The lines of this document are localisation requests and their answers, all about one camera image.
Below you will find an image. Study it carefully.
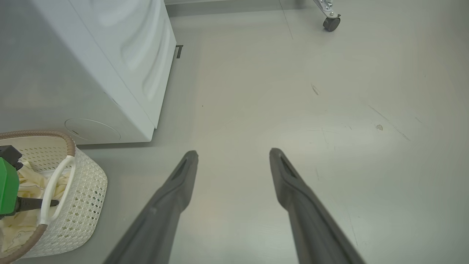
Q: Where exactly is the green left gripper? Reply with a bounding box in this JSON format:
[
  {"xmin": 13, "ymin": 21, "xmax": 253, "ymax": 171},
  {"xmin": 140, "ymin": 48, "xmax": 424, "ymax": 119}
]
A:
[{"xmin": 0, "ymin": 157, "xmax": 59, "ymax": 217}]

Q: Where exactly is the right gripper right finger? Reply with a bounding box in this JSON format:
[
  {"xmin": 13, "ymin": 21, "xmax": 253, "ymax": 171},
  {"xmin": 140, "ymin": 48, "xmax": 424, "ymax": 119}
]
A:
[{"xmin": 269, "ymin": 148, "xmax": 367, "ymax": 264}]

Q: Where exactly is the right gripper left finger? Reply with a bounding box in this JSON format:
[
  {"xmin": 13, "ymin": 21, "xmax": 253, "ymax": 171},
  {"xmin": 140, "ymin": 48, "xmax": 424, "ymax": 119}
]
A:
[{"xmin": 103, "ymin": 150, "xmax": 199, "ymax": 264}]

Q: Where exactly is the pale yellow garment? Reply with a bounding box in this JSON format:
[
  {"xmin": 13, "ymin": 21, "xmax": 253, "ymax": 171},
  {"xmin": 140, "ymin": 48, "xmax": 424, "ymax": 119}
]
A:
[{"xmin": 0, "ymin": 161, "xmax": 71, "ymax": 253}]

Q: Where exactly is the cream perforated basket brown rim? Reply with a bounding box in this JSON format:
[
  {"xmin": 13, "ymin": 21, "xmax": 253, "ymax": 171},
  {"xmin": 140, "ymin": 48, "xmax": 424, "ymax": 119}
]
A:
[{"xmin": 0, "ymin": 129, "xmax": 108, "ymax": 264}]

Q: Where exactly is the white front-load washing machine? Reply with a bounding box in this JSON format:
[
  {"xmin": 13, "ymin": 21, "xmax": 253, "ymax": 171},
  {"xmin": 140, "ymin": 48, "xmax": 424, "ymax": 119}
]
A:
[{"xmin": 0, "ymin": 0, "xmax": 177, "ymax": 145}]

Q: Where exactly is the metal leg with black caster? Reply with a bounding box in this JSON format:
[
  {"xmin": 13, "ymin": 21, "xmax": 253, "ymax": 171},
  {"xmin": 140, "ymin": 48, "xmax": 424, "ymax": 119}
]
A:
[{"xmin": 313, "ymin": 0, "xmax": 341, "ymax": 32}]

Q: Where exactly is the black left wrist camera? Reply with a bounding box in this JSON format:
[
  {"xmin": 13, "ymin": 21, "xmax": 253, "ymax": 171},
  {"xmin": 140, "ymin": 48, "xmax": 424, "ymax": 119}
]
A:
[{"xmin": 0, "ymin": 146, "xmax": 23, "ymax": 171}]

